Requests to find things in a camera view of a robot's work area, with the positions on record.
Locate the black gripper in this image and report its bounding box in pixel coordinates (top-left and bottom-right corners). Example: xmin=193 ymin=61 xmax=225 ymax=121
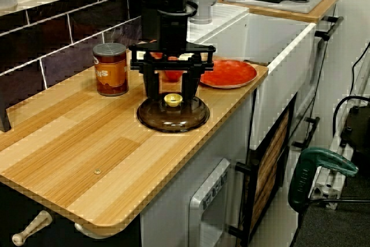
xmin=128 ymin=12 xmax=217 ymax=101

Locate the red toy sausage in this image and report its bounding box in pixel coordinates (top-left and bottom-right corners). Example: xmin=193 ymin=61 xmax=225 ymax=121
xmin=150 ymin=51 xmax=184 ymax=83

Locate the brown glass lid yellow knob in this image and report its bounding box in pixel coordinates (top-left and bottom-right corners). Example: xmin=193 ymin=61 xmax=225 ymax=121
xmin=136 ymin=93 xmax=211 ymax=134

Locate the brown beans can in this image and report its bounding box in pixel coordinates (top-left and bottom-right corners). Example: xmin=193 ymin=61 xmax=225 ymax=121
xmin=92 ymin=43 xmax=130 ymax=97

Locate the cream scalloped plate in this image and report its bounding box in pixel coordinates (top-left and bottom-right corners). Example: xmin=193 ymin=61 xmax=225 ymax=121
xmin=135 ymin=51 xmax=195 ymax=60

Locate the red round plate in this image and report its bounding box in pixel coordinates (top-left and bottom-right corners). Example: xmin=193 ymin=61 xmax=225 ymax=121
xmin=199 ymin=59 xmax=259 ymax=90

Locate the white toy sink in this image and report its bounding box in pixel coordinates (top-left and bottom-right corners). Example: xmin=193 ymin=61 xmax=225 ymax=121
xmin=186 ymin=2 xmax=317 ymax=151

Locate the white toy kitchen cabinet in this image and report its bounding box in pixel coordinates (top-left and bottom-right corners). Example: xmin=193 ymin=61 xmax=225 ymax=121
xmin=140 ymin=12 xmax=347 ymax=247

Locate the white toy oven panel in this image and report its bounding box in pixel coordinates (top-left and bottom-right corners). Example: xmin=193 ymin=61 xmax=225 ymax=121
xmin=189 ymin=158 xmax=232 ymax=247

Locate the black electronics box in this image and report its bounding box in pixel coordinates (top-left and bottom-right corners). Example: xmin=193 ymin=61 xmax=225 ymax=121
xmin=339 ymin=105 xmax=370 ymax=155

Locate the wood door black frame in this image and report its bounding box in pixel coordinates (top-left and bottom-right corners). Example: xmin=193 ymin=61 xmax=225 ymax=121
xmin=235 ymin=93 xmax=298 ymax=245

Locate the black rail handle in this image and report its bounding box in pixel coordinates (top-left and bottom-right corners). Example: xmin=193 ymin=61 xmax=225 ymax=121
xmin=314 ymin=15 xmax=345 ymax=41
xmin=291 ymin=116 xmax=321 ymax=148

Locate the black cable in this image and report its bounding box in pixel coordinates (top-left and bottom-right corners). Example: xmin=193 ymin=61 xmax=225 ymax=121
xmin=332 ymin=95 xmax=370 ymax=143
xmin=351 ymin=43 xmax=370 ymax=97

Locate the cream peg handle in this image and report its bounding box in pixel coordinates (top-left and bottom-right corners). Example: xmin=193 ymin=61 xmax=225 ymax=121
xmin=74 ymin=222 xmax=116 ymax=239
xmin=11 ymin=209 xmax=53 ymax=246

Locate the dark grey shelf post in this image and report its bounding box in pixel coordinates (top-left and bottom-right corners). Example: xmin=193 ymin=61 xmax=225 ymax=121
xmin=0 ymin=93 xmax=12 ymax=132

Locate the aluminium extrusion rail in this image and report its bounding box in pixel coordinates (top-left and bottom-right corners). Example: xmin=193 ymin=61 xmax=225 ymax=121
xmin=308 ymin=64 xmax=370 ymax=210

